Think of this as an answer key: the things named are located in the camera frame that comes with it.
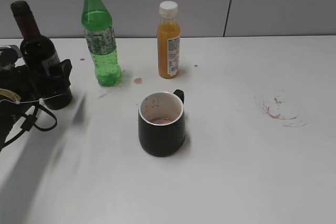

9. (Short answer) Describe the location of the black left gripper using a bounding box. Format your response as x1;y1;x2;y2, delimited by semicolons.
1;59;72;119

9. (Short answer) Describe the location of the dark red wine bottle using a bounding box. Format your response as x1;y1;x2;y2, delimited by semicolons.
10;1;72;110

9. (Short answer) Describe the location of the black mug white interior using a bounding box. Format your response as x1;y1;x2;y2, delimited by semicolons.
138;89;186;157

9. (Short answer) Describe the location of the green plastic soda bottle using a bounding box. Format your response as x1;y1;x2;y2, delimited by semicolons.
81;0;122;87

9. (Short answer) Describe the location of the orange juice bottle white cap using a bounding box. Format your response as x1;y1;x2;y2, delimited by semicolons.
157;1;181;79

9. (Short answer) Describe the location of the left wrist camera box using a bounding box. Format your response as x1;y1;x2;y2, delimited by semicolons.
0;45;22;70

